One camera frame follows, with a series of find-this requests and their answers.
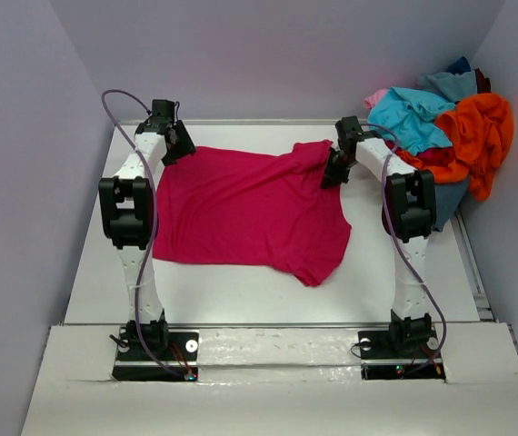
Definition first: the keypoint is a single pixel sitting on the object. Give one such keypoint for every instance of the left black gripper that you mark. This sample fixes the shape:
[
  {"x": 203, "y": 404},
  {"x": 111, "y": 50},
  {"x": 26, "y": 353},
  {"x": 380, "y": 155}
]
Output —
[{"x": 180, "y": 144}]

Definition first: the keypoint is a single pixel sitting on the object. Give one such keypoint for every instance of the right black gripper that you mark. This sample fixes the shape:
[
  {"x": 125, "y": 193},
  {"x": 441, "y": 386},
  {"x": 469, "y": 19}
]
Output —
[{"x": 334, "y": 165}]

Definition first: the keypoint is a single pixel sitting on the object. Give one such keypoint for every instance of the magenta t-shirt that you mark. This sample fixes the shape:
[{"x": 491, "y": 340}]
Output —
[{"x": 232, "y": 207}]

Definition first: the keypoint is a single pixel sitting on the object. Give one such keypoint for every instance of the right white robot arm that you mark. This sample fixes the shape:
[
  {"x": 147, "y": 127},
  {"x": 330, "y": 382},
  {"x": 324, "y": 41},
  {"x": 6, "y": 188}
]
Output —
[{"x": 408, "y": 216}]

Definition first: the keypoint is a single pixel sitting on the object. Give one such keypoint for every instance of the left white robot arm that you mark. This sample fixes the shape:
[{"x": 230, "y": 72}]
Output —
[{"x": 130, "y": 221}]

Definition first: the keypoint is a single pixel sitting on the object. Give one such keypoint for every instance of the pink t-shirt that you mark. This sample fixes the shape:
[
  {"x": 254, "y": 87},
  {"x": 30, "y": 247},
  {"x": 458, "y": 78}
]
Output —
[{"x": 372, "y": 100}]

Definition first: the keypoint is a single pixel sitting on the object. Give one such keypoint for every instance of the cyan t-shirt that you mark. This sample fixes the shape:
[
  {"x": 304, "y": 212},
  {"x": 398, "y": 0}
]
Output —
[{"x": 411, "y": 115}]

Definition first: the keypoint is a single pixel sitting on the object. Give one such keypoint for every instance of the red t-shirt in pile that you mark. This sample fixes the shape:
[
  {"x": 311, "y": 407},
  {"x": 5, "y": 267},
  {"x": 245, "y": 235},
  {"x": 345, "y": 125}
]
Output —
[{"x": 436, "y": 156}]

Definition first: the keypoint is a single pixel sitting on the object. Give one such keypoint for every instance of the slate blue t-shirt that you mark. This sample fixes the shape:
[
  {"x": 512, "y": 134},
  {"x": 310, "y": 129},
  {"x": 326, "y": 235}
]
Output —
[{"x": 447, "y": 199}]

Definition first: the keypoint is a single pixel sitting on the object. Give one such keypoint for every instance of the grey-blue t-shirt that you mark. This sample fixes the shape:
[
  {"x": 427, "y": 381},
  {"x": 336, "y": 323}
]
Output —
[{"x": 452, "y": 87}]

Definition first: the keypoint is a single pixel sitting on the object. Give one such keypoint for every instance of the orange t-shirt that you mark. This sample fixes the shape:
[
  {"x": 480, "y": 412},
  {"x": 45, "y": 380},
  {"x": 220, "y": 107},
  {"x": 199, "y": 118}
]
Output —
[{"x": 481, "y": 130}]

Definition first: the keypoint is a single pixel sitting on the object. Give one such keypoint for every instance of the dark blue t-shirt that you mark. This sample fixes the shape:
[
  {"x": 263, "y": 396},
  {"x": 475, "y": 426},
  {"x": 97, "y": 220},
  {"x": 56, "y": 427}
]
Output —
[{"x": 459, "y": 66}]

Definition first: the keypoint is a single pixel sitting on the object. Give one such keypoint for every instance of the maroon t-shirt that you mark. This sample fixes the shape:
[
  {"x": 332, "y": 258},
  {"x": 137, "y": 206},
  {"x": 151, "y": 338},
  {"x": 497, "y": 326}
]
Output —
[{"x": 483, "y": 83}]

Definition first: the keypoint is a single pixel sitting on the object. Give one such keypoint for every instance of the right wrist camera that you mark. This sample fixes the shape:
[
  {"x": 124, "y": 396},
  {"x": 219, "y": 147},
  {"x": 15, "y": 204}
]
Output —
[{"x": 349, "y": 133}]

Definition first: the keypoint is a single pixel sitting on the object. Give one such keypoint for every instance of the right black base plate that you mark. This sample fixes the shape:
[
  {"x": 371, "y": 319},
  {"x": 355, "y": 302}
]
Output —
[{"x": 381, "y": 361}]

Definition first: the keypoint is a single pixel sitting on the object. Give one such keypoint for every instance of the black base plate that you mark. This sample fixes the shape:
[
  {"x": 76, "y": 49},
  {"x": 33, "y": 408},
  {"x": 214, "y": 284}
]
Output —
[
  {"x": 177, "y": 363},
  {"x": 381, "y": 361}
]

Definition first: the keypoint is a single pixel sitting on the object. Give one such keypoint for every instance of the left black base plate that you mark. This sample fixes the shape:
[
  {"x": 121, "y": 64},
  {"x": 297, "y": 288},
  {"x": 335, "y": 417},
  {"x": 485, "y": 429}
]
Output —
[{"x": 177, "y": 363}]

